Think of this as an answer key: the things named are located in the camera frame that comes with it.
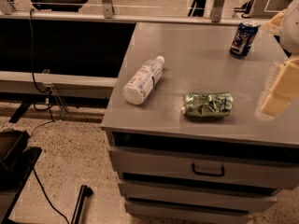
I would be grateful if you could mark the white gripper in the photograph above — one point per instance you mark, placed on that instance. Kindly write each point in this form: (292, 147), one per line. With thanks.
(291, 27)

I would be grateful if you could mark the green soda can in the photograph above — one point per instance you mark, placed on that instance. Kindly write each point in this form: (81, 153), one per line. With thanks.
(208, 105)

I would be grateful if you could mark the blue soda can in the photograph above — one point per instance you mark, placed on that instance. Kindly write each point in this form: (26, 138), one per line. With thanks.
(244, 36)

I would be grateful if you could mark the grey metal railing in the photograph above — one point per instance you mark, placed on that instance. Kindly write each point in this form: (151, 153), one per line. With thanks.
(165, 11)

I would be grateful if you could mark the grey drawer cabinet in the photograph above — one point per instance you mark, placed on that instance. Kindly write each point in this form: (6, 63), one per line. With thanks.
(153, 145)

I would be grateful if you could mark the white plastic bottle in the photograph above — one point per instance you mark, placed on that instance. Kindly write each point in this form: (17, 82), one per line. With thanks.
(138, 88)

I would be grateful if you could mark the black stand leg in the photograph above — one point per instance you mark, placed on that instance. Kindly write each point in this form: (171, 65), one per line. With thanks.
(85, 192)

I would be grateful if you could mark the black bin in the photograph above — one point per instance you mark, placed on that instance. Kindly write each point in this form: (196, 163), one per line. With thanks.
(17, 161)

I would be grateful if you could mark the black drawer handle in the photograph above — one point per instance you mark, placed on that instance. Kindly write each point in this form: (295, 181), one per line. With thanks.
(198, 170)

